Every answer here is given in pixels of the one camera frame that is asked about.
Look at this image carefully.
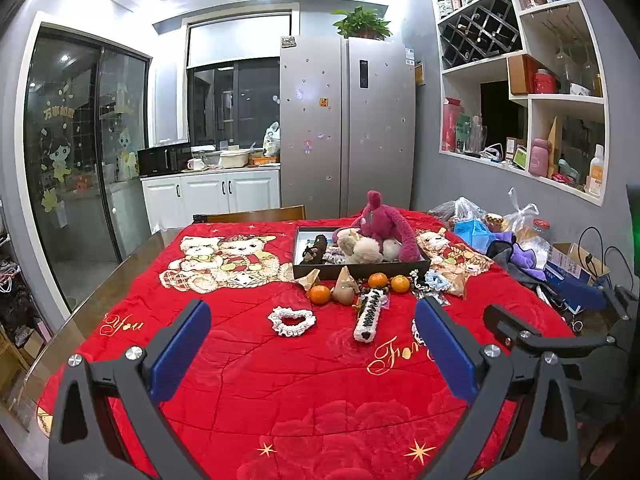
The glass sliding door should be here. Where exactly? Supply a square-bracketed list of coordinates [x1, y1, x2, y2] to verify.
[24, 24, 152, 311]

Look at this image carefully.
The pink plush toy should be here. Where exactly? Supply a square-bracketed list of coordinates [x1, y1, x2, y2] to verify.
[332, 190, 423, 263]

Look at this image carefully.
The dark brown fluffy headband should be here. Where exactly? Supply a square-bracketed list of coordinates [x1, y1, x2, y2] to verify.
[302, 234, 328, 263]

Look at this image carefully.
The black shallow box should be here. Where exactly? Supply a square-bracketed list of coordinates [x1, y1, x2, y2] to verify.
[292, 226, 432, 281]

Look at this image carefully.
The white ruffled scrunchie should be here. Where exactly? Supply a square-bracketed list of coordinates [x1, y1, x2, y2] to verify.
[267, 307, 317, 337]

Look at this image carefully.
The wooden desktop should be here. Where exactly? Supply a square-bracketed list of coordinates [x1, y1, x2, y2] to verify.
[30, 227, 186, 411]

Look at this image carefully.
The kitchen window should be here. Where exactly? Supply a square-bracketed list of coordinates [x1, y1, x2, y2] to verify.
[186, 10, 293, 147]

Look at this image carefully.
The white lotion bottle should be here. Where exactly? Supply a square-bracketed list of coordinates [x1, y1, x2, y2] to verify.
[586, 144, 606, 197]

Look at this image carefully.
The silver refrigerator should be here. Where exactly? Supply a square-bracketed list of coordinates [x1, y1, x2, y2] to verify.
[279, 35, 417, 221]

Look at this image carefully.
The purple cloth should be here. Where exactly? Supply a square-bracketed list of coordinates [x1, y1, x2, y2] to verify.
[500, 232, 538, 271]

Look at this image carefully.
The knotted clear plastic bag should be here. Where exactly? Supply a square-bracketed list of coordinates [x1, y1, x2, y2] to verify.
[500, 187, 551, 256]

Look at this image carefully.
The cardboard box with blue label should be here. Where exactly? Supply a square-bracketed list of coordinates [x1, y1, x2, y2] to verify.
[545, 242, 612, 286]

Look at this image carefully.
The shoe rack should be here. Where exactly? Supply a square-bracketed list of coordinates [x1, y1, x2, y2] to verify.
[0, 235, 46, 361]

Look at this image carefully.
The wooden chair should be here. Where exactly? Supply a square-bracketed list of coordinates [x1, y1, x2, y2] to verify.
[192, 204, 307, 225]

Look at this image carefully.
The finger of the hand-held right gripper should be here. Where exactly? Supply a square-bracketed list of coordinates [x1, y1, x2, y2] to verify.
[547, 276, 639, 322]
[484, 304, 617, 362]

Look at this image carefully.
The blue plastic bag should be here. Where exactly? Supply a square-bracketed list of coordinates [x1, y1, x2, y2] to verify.
[452, 219, 496, 253]

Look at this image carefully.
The cream fluffy plush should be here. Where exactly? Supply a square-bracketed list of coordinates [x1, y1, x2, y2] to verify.
[350, 237, 383, 263]

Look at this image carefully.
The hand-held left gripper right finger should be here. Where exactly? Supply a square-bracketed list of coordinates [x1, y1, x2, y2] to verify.
[414, 296, 583, 480]

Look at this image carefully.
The orange gift box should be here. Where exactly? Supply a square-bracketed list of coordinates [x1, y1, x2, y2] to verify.
[507, 54, 546, 95]

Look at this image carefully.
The green potted plant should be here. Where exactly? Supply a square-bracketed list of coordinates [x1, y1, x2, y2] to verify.
[331, 6, 393, 41]

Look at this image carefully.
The red printed blanket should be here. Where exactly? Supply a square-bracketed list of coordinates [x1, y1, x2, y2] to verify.
[37, 207, 576, 480]

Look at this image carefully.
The black microwave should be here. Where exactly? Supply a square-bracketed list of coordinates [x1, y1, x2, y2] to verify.
[136, 142, 193, 177]

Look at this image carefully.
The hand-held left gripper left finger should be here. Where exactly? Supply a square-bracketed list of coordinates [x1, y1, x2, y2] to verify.
[50, 299, 213, 480]

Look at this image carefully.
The white kitchen cabinet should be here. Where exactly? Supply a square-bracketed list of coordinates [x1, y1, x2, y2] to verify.
[141, 167, 282, 235]

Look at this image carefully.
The black cable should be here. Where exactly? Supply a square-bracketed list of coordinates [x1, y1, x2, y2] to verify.
[577, 226, 631, 281]

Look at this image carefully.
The white fluffy hair clip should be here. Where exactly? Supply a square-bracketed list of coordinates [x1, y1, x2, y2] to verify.
[352, 287, 388, 345]

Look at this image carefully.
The pink bottle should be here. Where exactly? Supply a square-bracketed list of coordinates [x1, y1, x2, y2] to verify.
[528, 137, 551, 177]

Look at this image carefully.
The red gift box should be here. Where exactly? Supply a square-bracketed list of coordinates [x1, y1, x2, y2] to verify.
[441, 97, 466, 153]

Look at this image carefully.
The beige plush toy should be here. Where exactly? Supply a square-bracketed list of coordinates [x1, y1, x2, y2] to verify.
[337, 230, 361, 256]

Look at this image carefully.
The white printed plastic bag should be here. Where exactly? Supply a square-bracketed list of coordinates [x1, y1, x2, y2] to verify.
[263, 121, 282, 157]

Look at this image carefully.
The white wall shelf unit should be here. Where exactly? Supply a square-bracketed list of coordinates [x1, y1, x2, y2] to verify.
[427, 0, 610, 207]

